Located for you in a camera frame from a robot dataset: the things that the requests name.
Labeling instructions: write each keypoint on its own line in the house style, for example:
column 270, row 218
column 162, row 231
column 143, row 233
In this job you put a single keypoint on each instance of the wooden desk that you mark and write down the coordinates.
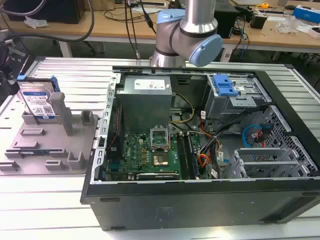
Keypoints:
column 160, row 22

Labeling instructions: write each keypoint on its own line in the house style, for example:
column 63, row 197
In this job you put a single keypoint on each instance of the blue plastic drive latch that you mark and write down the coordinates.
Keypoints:
column 224, row 85

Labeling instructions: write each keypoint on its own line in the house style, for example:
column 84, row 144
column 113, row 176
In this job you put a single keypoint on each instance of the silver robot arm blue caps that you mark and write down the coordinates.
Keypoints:
column 197, row 30

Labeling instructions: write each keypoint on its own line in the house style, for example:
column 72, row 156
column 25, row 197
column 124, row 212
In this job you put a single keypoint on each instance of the hard disk in blue carrier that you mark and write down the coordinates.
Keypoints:
column 37, row 100

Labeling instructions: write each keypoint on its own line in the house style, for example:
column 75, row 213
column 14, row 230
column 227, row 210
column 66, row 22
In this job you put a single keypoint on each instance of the grey power supply unit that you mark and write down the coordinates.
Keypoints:
column 145, row 105

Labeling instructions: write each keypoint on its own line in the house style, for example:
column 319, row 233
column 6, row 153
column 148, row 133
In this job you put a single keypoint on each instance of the black box on desk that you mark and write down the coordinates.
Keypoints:
column 258, row 20

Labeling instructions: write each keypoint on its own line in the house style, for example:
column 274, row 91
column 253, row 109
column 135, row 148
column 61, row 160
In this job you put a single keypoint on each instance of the silver drive cage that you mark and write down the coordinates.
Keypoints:
column 235, row 100

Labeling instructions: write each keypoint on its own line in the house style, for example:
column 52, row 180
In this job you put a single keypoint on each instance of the metal disk bay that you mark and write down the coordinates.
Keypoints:
column 265, row 162

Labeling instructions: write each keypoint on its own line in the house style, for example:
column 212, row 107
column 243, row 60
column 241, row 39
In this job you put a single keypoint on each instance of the blue white box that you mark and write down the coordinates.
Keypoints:
column 306, row 13

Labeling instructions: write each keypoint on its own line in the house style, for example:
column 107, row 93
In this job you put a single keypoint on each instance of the RAM stick on rack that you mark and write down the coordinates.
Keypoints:
column 35, row 151

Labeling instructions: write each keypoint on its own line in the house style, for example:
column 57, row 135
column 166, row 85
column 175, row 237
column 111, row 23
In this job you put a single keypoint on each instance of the grey parts rack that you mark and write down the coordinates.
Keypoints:
column 50, row 140

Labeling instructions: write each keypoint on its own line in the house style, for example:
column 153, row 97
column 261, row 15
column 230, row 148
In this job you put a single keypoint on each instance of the CPU socket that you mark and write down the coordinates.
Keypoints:
column 160, row 160

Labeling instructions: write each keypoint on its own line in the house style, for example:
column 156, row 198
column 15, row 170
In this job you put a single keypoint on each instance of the black open PC case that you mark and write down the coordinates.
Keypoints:
column 200, row 200

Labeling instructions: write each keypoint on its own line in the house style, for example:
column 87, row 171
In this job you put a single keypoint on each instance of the RAM stick in slot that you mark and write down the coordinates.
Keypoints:
column 185, row 155

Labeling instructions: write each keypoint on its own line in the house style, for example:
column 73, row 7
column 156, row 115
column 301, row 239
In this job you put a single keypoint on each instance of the green motherboard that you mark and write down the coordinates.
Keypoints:
column 140, row 155

